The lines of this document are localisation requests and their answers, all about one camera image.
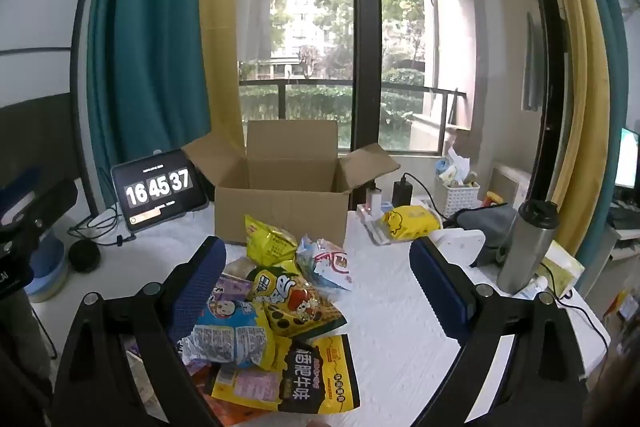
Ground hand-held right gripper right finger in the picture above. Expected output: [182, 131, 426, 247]
[400, 236, 591, 427]

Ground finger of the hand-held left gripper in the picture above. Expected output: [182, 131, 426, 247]
[27, 178, 79, 228]
[0, 169, 32, 210]

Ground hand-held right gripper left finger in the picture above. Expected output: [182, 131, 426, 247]
[52, 235, 227, 427]

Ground purple snack packet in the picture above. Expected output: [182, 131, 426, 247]
[215, 274, 256, 303]

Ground clear bread packet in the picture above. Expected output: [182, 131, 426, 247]
[222, 257, 258, 280]

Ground blue white snack packet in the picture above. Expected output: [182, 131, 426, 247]
[180, 297, 276, 368]

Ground yellow cartoon snack packet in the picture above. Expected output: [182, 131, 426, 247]
[247, 259, 347, 338]

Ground brown cardboard box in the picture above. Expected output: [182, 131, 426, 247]
[182, 119, 401, 248]

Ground white red snack bag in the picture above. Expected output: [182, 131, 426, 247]
[296, 235, 353, 292]

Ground orange snack packet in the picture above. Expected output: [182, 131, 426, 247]
[190, 364, 281, 427]

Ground black yellow snack packet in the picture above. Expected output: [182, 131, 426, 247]
[211, 334, 361, 413]

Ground blue bowl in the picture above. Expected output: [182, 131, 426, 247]
[22, 227, 70, 303]

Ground white plastic stand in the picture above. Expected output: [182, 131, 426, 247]
[430, 227, 487, 265]

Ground black round puck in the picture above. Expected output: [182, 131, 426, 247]
[67, 239, 101, 275]

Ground yellow tissue pack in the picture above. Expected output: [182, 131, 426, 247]
[382, 205, 443, 240]

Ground grey pouch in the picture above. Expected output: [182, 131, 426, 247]
[445, 203, 521, 268]

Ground white power strip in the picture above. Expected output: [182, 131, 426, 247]
[357, 202, 401, 248]

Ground white plastic basket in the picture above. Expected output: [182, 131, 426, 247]
[434, 179, 481, 220]

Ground white blue tube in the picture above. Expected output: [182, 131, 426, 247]
[515, 274, 556, 300]

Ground stainless steel tumbler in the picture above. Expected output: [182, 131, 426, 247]
[496, 199, 558, 295]

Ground black tablet clock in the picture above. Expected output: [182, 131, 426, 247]
[111, 149, 210, 233]

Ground black charger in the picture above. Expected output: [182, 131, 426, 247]
[391, 179, 413, 208]

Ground yellow white bag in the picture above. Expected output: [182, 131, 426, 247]
[542, 239, 586, 298]

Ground yellow curtain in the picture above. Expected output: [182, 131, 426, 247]
[200, 0, 248, 148]
[530, 0, 611, 253]

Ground black balcony railing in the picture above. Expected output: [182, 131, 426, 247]
[239, 79, 468, 128]

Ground computer monitor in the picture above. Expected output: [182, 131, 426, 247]
[614, 127, 640, 190]

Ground grey hanging cloth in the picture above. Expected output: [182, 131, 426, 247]
[522, 12, 544, 112]

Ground black tablet cable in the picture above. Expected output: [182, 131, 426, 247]
[67, 207, 138, 248]

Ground black window frame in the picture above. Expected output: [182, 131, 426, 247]
[347, 0, 383, 152]
[500, 0, 576, 233]

